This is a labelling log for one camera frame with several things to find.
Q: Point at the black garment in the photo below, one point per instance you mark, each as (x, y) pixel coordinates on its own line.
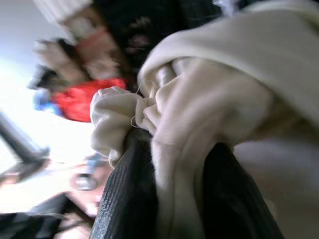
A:
(139, 30)

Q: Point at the cream white garment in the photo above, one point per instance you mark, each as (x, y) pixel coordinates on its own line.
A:
(224, 87)

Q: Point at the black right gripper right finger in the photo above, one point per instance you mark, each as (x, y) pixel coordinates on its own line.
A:
(236, 199)

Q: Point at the white ribbed cloth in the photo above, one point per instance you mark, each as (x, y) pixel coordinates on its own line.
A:
(63, 10)

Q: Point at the blue cloth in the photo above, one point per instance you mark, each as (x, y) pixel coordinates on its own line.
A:
(43, 102)

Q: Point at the red cloth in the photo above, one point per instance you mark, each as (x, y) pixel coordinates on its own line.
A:
(77, 99)

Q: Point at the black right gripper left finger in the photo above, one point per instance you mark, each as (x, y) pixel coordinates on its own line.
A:
(124, 194)

